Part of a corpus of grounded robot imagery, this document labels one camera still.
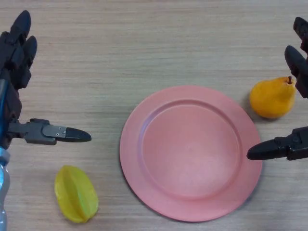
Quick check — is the pink round plate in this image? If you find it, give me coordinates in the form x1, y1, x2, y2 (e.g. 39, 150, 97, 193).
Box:
119, 85, 263, 222

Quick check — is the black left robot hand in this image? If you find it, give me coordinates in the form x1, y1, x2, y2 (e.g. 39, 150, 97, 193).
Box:
0, 10, 92, 150

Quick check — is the yellow starfruit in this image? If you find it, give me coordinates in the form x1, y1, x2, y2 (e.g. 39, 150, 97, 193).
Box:
54, 165, 99, 224

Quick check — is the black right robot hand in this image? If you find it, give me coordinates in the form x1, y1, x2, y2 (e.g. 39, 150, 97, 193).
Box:
246, 16, 308, 161

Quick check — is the orange yellow pear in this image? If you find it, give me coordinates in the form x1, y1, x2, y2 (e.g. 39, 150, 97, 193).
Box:
249, 76, 296, 119

